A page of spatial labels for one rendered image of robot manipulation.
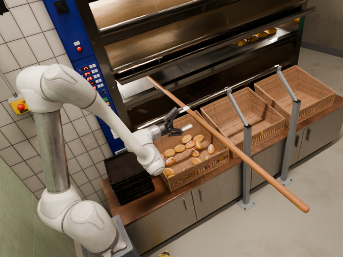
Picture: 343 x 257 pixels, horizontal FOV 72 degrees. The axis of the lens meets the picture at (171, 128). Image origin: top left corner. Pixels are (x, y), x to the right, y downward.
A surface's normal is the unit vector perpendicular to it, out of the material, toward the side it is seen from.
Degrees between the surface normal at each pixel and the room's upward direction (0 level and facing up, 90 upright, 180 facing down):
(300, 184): 0
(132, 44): 70
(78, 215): 6
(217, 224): 0
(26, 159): 90
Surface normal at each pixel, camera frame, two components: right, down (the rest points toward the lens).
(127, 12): 0.36, 0.20
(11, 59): 0.45, 0.49
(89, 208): -0.15, -0.73
